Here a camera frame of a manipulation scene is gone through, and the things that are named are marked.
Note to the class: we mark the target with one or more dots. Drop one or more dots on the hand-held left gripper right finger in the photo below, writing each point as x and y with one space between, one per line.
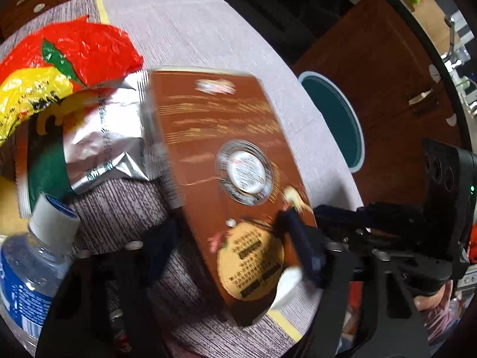
303 246

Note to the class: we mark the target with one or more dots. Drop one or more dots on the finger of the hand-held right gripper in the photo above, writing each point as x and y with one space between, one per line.
343 216
350 240

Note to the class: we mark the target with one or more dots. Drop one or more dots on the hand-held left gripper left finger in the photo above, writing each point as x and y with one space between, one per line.
156 253

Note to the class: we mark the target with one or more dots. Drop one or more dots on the brown cardboard box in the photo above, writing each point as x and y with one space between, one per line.
208 138

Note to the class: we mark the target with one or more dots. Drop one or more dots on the red yellow snack bag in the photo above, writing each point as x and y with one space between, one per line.
85 48

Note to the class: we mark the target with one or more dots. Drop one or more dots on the person's right hand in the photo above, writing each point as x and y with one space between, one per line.
434 298

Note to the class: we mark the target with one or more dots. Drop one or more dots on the silver green snack bag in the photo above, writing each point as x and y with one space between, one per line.
100 138

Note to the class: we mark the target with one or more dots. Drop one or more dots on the clear plastic water bottle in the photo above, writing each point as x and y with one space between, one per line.
22 268

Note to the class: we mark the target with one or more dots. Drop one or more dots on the brown wooden panel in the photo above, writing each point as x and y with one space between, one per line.
391 63

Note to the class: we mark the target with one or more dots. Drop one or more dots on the grey woven tablecloth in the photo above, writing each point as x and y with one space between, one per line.
186 30

